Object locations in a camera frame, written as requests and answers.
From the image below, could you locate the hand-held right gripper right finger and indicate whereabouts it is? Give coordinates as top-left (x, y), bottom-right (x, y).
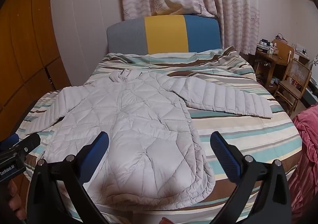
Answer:
top-left (210, 131), bottom-right (292, 224)

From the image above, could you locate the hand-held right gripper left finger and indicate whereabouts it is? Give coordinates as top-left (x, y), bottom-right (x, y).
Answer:
top-left (26, 131), bottom-right (110, 224)

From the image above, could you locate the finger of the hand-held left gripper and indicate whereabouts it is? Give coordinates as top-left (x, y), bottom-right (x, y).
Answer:
top-left (0, 133), bottom-right (20, 151)
top-left (14, 134), bottom-right (41, 158)

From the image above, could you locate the light grey quilted down jacket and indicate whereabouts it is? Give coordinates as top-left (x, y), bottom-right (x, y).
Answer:
top-left (25, 69), bottom-right (273, 207)

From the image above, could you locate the person's left hand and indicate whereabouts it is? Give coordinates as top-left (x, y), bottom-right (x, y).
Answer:
top-left (7, 179), bottom-right (26, 217)

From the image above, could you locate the striped bed blanket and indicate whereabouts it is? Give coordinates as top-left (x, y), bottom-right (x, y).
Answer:
top-left (18, 46), bottom-right (302, 224)

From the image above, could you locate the pink ruffled cloth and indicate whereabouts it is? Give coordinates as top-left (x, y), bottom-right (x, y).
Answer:
top-left (287, 102), bottom-right (318, 224)

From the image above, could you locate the wooden wardrobe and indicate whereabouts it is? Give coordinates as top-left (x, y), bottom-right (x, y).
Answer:
top-left (0, 0), bottom-right (71, 140)

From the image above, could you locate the wooden bedside shelf with items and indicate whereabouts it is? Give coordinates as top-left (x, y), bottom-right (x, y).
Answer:
top-left (253, 39), bottom-right (297, 87)

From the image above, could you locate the wooden cane chair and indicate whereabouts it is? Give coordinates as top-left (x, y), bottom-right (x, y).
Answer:
top-left (273, 58), bottom-right (312, 111)

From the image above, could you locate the round patterned tin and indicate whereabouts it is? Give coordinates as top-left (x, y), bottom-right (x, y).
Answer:
top-left (257, 42), bottom-right (270, 54)

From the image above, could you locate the grey yellow blue headboard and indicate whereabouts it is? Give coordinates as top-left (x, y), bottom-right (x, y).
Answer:
top-left (107, 15), bottom-right (221, 55)

